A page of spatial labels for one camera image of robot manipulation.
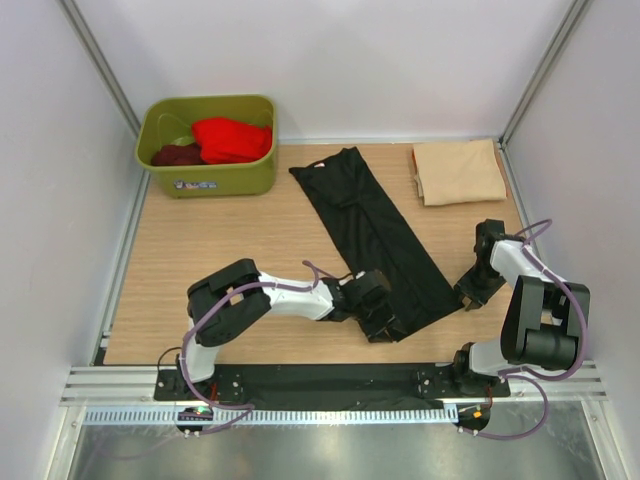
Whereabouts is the black t shirt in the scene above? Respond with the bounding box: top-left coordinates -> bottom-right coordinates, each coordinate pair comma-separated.
289,147 -> 462,337

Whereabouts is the red t shirt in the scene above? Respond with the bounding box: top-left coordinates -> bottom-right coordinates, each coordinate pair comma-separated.
191,117 -> 273,165

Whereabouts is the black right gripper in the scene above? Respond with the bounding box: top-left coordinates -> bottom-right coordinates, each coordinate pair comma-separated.
454,261 -> 507,311

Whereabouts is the folded beige t shirt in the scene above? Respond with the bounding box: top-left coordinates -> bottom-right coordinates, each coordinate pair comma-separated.
412,139 -> 507,207

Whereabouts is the dark maroon t shirt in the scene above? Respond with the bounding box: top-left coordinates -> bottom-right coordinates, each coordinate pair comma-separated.
151,143 -> 204,167

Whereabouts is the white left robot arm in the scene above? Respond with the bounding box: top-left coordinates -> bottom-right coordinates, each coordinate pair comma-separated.
176,258 -> 399,400

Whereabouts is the olive green plastic bin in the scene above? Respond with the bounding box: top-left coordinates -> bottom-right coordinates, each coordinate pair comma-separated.
135,94 -> 277,198

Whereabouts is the slotted grey cable duct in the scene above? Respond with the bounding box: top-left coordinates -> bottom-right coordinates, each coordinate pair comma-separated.
83,404 -> 458,427

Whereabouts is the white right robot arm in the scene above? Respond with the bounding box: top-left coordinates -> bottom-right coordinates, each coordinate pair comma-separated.
450,219 -> 590,396

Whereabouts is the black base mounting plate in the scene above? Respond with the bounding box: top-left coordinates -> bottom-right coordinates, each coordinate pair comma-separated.
154,363 -> 510,404

